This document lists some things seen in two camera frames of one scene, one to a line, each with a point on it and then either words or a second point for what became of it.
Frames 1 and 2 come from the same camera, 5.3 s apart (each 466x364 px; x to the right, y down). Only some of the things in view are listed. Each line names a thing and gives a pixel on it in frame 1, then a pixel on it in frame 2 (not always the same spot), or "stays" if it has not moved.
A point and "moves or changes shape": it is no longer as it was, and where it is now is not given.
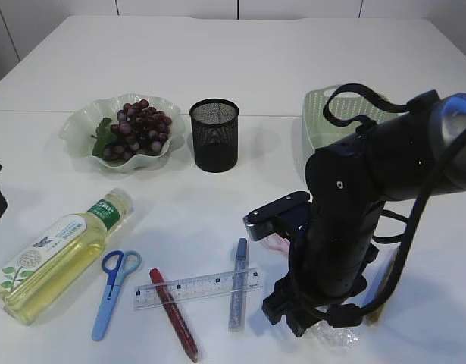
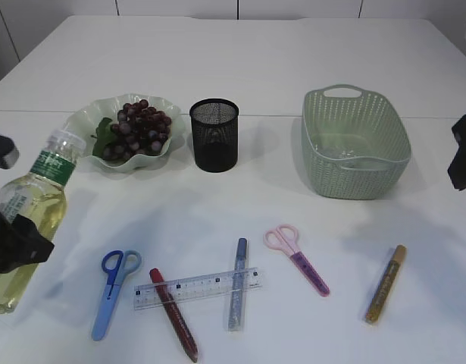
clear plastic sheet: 324,335 moves or changes shape
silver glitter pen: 237,312 stays
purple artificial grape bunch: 139,128 stays
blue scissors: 117,265 stays
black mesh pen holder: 215,134 stays
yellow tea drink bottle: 58,260 -> 39,199
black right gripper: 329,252 -> 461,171
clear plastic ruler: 158,293 stays
